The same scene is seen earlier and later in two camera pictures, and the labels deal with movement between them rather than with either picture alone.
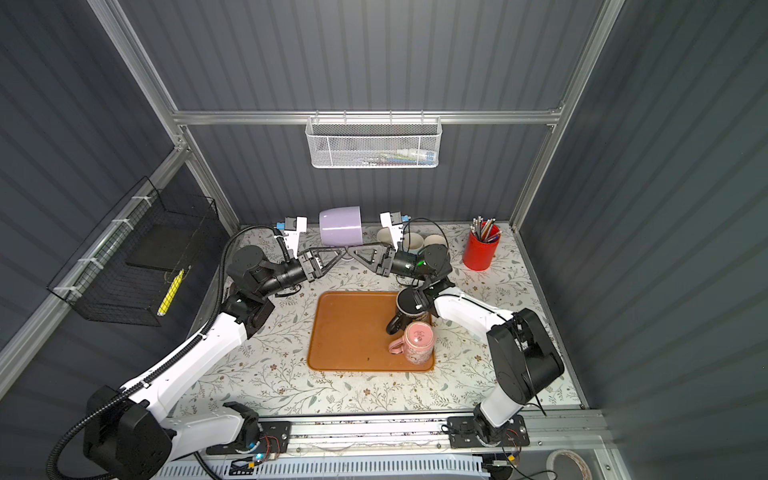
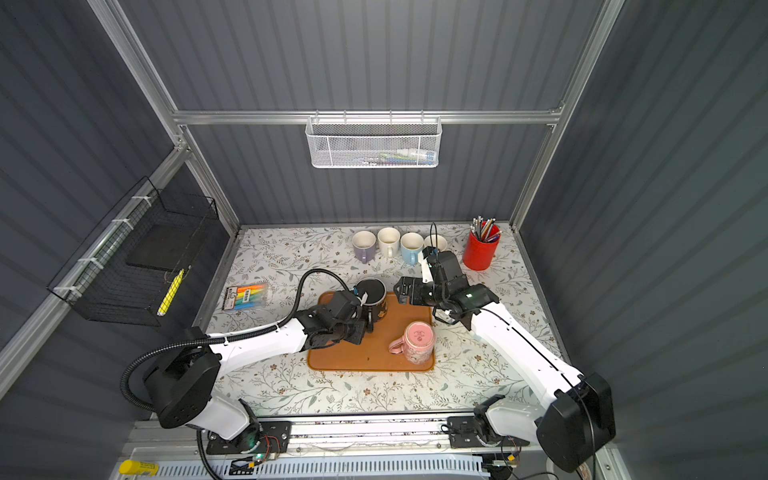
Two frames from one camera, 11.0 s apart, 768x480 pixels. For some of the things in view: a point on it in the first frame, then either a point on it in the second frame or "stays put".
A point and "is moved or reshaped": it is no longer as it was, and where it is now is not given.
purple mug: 341,226 is moved or reshaped
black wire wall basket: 129,266 stays put
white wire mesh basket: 372,139 stays put
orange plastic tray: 347,332 stays put
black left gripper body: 292,275 to 354,331
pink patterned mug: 416,343 stays put
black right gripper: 386,260 to 415,297
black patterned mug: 413,304 to 375,309
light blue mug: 416,242 stays put
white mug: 384,235 stays put
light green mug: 434,239 stays put
